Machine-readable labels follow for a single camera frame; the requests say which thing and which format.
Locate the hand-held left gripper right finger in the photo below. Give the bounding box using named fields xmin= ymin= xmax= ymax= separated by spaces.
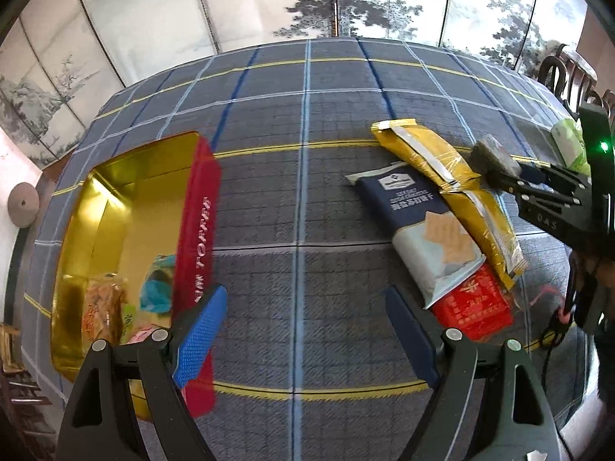
xmin=384 ymin=285 xmax=560 ymax=461

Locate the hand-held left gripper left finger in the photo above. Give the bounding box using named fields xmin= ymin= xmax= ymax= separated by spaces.
xmin=57 ymin=283 xmax=228 ymax=461

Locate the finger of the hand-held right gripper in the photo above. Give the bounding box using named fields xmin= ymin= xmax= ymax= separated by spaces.
xmin=495 ymin=175 xmax=584 ymax=205
xmin=516 ymin=161 xmax=592 ymax=189

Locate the grey-green snack packet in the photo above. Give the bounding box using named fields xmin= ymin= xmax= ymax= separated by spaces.
xmin=468 ymin=134 xmax=522 ymax=190

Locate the yellow snack packet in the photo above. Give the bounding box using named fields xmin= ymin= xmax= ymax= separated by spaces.
xmin=371 ymin=119 xmax=481 ymax=190
xmin=442 ymin=185 xmax=527 ymax=291

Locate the round brown cake packet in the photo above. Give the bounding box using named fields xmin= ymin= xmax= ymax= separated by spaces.
xmin=132 ymin=327 xmax=166 ymax=344

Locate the teal candy wrapper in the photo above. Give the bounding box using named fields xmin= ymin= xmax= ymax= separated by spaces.
xmin=139 ymin=255 xmax=178 ymax=317

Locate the red snack packet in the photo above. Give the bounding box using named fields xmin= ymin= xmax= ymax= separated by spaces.
xmin=430 ymin=264 xmax=515 ymax=344

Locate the small green snack packet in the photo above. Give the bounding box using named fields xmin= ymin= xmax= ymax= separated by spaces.
xmin=120 ymin=300 xmax=145 ymax=342

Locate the clear packet of fried snack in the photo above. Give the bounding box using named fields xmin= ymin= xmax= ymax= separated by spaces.
xmin=79 ymin=274 xmax=126 ymax=347

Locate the navy cracker packet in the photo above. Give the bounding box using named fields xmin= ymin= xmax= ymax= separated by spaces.
xmin=345 ymin=170 xmax=487 ymax=309

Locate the red and gold tin box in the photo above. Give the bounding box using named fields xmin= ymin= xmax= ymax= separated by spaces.
xmin=50 ymin=131 xmax=222 ymax=423

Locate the green tissue pack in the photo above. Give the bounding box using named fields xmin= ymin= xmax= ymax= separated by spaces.
xmin=550 ymin=119 xmax=592 ymax=176

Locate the dark wooden chair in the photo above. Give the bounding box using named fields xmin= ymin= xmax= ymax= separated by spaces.
xmin=538 ymin=43 xmax=599 ymax=101
xmin=577 ymin=89 xmax=615 ymax=121

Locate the person's dark clothing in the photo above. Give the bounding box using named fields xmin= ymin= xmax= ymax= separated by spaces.
xmin=593 ymin=259 xmax=615 ymax=401

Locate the wooden furniture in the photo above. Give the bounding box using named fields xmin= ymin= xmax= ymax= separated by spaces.
xmin=0 ymin=322 xmax=53 ymax=443

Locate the plaid grey tablecloth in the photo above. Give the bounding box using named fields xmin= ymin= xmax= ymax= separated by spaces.
xmin=22 ymin=36 xmax=615 ymax=461

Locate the round grey disc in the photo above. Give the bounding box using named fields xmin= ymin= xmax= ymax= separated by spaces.
xmin=7 ymin=182 xmax=40 ymax=227

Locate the painted folding screen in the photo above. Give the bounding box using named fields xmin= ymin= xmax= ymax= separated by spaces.
xmin=0 ymin=0 xmax=589 ymax=164

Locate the pink cord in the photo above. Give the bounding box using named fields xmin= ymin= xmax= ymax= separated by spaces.
xmin=526 ymin=285 xmax=572 ymax=322

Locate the black cable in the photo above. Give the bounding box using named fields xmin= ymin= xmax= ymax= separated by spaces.
xmin=538 ymin=254 xmax=580 ymax=459

